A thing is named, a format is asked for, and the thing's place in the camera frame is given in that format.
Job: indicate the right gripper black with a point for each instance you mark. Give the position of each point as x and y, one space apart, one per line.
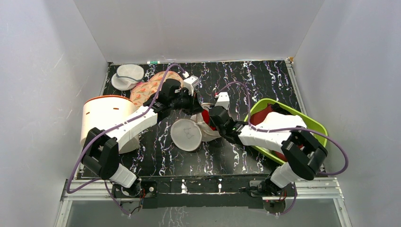
213 115

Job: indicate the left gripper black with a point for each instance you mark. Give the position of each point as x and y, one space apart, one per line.
194 106

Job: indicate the bright red black-trimmed bra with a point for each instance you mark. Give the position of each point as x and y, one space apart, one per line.
206 118

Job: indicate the white mesh laundry bag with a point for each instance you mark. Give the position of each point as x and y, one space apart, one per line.
188 133

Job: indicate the white padded bra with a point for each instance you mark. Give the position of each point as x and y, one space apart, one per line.
276 120

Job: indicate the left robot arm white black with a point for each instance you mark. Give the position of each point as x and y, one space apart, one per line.
101 149

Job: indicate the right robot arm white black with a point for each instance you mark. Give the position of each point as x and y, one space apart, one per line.
283 133

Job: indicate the floral mesh laundry bag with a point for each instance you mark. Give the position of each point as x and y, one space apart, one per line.
142 92

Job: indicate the small white grey-trimmed laundry bag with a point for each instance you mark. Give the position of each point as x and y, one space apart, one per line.
127 77

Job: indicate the red garment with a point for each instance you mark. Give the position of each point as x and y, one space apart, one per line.
260 116

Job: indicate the white cylindrical basket orange rim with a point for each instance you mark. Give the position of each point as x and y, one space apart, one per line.
104 112

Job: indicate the green plastic basin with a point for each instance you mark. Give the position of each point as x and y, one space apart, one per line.
311 124

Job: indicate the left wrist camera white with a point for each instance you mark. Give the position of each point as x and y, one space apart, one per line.
190 83

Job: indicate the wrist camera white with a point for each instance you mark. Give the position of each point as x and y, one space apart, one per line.
222 99
190 83

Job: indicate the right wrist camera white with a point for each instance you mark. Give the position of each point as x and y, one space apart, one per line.
222 99

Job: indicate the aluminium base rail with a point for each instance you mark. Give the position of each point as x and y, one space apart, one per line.
206 191

